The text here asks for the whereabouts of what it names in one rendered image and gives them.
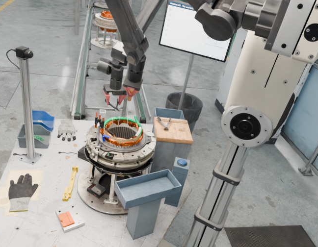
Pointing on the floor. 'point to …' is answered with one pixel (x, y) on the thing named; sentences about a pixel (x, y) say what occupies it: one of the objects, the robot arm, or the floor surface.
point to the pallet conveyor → (78, 106)
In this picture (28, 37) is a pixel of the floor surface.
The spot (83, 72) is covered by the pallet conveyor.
